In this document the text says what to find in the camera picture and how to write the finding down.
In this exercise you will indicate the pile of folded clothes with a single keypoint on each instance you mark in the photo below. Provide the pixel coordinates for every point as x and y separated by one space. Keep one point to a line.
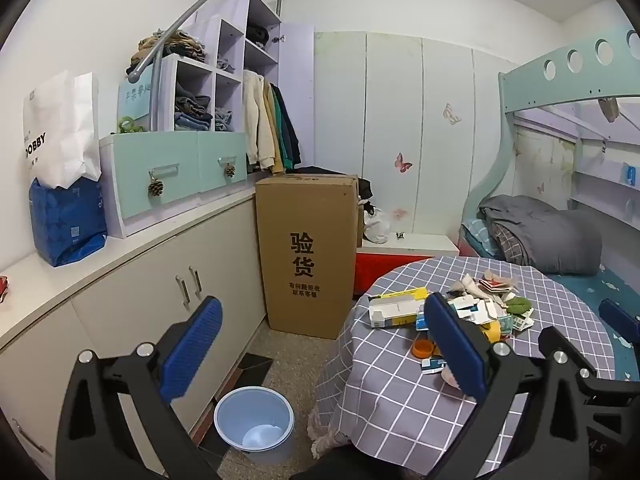
175 47

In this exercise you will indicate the teal bed sheet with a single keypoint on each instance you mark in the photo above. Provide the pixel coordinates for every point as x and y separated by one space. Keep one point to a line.
585 290

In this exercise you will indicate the grey checkered tablecloth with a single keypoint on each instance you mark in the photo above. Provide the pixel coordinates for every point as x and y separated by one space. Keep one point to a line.
380 390

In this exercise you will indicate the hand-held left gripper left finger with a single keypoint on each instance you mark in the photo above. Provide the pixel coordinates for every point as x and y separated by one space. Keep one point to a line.
192 345

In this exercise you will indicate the red storage box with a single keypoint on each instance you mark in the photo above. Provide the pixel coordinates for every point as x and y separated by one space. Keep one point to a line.
390 265

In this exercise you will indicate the green crumpled wrapper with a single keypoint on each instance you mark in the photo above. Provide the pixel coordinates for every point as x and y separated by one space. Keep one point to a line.
517 305

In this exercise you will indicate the yellow and white carton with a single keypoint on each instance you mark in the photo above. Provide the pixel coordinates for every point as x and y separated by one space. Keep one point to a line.
395 307

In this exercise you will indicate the white low cabinet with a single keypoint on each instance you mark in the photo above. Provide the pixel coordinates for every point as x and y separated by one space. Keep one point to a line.
125 300

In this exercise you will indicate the dark hanging jacket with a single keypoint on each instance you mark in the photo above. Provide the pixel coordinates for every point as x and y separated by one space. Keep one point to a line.
290 130

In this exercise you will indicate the pile of paper scraps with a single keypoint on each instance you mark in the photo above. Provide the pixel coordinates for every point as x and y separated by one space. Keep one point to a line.
470 305

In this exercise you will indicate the orange bottle cap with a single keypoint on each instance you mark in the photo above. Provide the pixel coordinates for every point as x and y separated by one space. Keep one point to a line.
423 348

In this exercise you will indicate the pinecone ornament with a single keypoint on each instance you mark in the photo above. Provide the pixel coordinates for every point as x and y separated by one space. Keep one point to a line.
156 188
229 171

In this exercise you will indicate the white paper shopping bag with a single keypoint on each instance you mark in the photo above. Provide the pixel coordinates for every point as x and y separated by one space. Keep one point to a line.
62 130

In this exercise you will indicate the white wardrobe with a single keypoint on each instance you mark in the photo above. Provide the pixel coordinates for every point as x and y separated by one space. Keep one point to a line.
395 100

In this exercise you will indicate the stack of folded jeans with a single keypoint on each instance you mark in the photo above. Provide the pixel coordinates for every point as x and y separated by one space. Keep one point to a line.
192 115

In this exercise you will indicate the black garment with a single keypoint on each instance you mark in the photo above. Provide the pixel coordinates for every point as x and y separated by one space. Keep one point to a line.
365 190

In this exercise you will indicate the cream hanging jacket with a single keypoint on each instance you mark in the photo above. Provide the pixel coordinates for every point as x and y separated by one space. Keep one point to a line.
260 120

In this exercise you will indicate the mint sign board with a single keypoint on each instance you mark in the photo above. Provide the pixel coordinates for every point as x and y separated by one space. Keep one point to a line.
137 102

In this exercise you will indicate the tall cardboard box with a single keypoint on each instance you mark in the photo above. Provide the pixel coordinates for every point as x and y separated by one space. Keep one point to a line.
305 255

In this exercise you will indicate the blue plastic packet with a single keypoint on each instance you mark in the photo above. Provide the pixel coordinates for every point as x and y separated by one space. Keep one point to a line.
67 225

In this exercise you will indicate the white plastic bag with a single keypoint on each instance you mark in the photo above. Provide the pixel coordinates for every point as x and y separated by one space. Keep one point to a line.
376 227

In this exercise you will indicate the light blue plastic bin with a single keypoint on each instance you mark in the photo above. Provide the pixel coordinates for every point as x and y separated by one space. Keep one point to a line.
252 425

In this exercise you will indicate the mint bunk bed frame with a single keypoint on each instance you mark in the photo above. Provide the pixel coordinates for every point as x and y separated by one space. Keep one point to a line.
530 85

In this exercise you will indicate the grey metal handrail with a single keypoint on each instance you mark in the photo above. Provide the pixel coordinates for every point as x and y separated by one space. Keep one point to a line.
200 5

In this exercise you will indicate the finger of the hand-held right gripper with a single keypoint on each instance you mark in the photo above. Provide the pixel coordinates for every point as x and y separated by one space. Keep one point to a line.
620 319

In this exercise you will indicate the pale butterfly sticker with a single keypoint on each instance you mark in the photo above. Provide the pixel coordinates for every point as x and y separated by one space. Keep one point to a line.
451 114

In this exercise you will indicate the white cube shelf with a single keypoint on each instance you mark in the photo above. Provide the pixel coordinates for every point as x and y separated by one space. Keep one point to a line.
227 45

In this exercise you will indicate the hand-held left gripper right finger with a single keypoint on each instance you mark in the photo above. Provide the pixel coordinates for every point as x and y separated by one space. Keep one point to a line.
455 345

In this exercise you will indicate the pink butterfly sticker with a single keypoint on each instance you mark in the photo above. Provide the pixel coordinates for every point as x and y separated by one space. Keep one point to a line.
403 162

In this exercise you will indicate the green hanging garment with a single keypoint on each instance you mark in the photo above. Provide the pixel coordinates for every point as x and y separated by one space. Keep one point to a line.
282 130

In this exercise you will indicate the grey duvet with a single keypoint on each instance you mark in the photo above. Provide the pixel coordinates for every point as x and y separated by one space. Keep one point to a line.
550 240

